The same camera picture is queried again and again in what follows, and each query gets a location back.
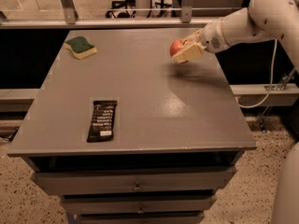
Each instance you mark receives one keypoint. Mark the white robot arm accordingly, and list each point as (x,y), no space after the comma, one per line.
(260,21)

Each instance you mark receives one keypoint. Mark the top drawer knob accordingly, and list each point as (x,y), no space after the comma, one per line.
(137,187)

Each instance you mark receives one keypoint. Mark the black rxbar chocolate wrapper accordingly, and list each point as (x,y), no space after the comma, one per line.
(102,123)

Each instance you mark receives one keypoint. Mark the grey metal railing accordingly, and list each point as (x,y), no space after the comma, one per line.
(75,14)

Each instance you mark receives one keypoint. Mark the red apple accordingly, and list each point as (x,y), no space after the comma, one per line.
(176,46)

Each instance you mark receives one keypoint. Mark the grey drawer cabinet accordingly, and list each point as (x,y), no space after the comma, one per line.
(178,131)

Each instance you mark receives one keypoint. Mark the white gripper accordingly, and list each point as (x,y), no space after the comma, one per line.
(211,38)

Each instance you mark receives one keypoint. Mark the green and yellow sponge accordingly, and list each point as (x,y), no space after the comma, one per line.
(80,47)

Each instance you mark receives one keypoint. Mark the drawer knob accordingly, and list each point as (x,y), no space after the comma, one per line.
(137,187)
(140,210)

